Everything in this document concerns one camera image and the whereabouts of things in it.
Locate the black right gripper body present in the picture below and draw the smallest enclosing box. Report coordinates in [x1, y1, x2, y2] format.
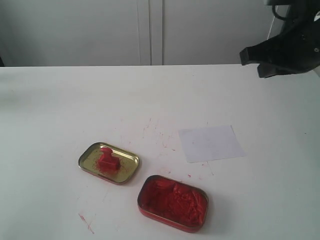
[268, 0, 320, 73]

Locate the white cabinet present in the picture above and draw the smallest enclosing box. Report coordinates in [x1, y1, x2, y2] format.
[0, 0, 283, 67]

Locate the red ink pad tin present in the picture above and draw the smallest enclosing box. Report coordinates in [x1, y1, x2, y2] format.
[137, 175, 209, 233]

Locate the gold tin lid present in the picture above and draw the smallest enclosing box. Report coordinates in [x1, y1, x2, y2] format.
[78, 142, 140, 185]

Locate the red plastic stamp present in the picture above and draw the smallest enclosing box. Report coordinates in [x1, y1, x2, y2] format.
[96, 147, 121, 173]

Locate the white paper sheet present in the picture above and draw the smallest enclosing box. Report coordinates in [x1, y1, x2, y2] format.
[178, 125, 246, 163]

